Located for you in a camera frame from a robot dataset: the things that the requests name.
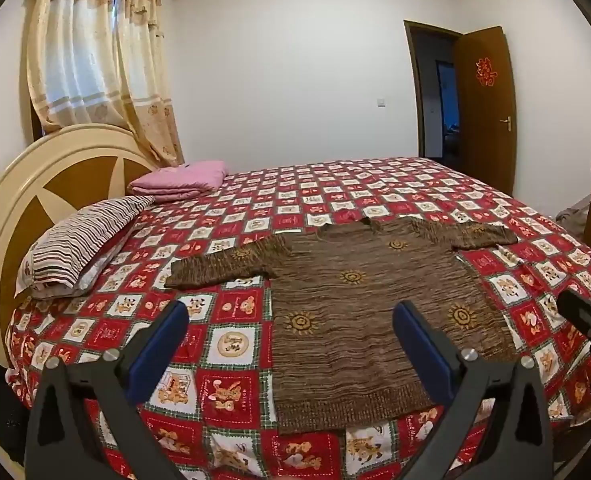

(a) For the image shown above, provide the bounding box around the red checked printed bedspread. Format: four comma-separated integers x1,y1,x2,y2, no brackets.
6,156,591,480

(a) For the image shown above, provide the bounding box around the dark cloth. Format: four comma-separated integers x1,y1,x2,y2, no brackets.
0,360,32,457

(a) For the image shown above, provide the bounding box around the brown wooden door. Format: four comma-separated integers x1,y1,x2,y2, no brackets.
453,26,517,195

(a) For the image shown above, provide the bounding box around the grey cloth heap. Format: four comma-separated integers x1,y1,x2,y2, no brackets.
554,195,591,234

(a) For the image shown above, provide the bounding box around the cream and brown headboard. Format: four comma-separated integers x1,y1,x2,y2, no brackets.
0,123,149,376

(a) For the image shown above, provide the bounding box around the striped pillow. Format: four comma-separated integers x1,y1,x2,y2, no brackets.
14,195,156,300

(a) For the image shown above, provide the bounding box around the folded pink blanket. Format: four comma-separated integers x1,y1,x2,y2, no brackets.
127,160,227,204

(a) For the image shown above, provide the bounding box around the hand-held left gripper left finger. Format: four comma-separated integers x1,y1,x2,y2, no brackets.
24,301,191,480

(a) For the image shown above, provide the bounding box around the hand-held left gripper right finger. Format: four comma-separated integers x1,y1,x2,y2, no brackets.
393,301,555,480

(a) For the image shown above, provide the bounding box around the red paper door decoration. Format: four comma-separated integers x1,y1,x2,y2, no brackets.
476,56,499,86

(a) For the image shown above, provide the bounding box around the dark door frame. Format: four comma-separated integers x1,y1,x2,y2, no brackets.
404,20,463,161

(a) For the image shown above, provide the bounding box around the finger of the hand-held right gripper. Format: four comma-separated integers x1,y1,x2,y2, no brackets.
557,287,591,397

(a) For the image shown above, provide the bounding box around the brown knitted sweater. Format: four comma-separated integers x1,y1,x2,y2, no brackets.
164,216,520,436

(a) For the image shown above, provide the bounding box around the cream patterned curtain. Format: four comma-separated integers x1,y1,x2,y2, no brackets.
26,0,185,168

